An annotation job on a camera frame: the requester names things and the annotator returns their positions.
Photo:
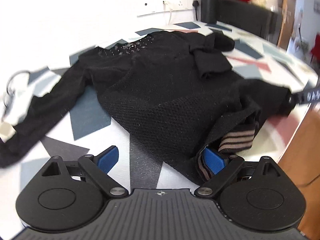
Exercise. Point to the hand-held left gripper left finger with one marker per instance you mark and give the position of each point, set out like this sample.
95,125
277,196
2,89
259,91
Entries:
108,157

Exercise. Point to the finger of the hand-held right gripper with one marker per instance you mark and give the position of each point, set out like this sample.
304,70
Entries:
306,97

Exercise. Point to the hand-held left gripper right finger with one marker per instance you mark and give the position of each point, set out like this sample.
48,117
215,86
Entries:
213,162

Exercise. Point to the black knit sweater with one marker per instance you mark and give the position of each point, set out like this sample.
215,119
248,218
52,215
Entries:
162,92

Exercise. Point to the geometric patterned tablecloth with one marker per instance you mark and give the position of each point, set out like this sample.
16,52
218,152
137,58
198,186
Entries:
87,120

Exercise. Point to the black glossy box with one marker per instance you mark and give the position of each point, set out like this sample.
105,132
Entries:
245,17

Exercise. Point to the black water bottle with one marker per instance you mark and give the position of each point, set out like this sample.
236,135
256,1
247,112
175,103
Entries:
208,5

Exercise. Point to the white wall switch plate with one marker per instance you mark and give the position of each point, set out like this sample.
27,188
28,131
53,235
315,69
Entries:
150,8

